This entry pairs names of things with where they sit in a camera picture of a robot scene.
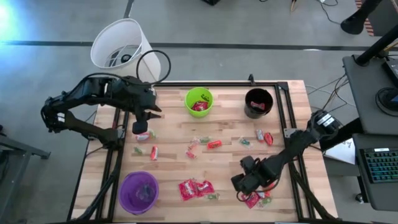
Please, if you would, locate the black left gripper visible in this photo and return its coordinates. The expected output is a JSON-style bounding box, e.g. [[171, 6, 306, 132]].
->
[[114, 77, 162, 134]]

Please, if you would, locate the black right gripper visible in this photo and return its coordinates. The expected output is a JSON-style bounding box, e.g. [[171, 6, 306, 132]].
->
[[230, 155, 274, 195]]

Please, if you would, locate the red Skittles packet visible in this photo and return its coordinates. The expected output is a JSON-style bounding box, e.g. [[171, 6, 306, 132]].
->
[[192, 101, 210, 112], [244, 192, 261, 209], [194, 179, 216, 198], [178, 179, 197, 202]]

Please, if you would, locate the purple plastic bucket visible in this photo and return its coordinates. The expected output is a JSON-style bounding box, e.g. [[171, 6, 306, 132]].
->
[[118, 170, 160, 215]]

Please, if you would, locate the green plastic bucket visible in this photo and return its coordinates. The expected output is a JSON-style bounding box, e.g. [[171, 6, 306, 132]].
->
[[184, 86, 215, 118]]

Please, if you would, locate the white shade silver table lamp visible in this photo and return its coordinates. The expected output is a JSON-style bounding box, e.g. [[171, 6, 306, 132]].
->
[[90, 17, 162, 85]]

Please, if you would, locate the black plastic bucket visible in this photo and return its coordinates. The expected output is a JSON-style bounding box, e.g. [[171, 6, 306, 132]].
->
[[244, 88, 274, 119]]

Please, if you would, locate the white paper sheet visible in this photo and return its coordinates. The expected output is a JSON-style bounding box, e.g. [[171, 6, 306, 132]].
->
[[323, 138, 356, 166]]

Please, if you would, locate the black stand pole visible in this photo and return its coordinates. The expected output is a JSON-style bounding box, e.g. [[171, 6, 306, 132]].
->
[[319, 119, 363, 152], [355, 23, 398, 67]]

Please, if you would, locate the grey desk top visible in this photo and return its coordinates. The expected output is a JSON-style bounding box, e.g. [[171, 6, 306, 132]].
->
[[341, 54, 398, 136], [353, 133, 398, 212]]

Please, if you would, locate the backlit computer keyboard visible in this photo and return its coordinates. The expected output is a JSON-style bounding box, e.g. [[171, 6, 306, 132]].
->
[[359, 147, 398, 184]]

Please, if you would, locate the round black monitor stand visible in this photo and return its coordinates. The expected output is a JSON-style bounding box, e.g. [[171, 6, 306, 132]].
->
[[374, 86, 398, 118]]

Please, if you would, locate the black desk device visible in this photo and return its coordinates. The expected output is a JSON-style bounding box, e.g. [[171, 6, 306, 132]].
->
[[381, 57, 398, 90]]

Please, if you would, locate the person's leg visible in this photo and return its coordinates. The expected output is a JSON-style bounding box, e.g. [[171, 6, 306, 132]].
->
[[340, 0, 384, 35]]

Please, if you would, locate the red white striped mat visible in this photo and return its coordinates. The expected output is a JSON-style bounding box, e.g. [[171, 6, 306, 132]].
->
[[355, 0, 377, 37]]

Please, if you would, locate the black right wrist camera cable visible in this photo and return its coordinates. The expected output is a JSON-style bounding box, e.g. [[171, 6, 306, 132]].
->
[[235, 174, 280, 203]]

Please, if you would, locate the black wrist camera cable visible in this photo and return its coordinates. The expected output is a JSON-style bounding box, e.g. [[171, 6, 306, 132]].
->
[[235, 174, 280, 203], [136, 49, 172, 85]]

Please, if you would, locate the black left wrist camera cable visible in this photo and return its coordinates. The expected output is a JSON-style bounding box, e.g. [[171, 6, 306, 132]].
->
[[136, 49, 172, 85]]

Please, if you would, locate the black aluminium table frame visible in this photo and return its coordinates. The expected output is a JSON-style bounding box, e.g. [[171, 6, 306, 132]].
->
[[67, 81, 336, 222]]

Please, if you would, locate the bundle of floor cables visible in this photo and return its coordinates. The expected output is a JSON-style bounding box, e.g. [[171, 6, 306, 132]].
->
[[304, 73, 351, 125]]

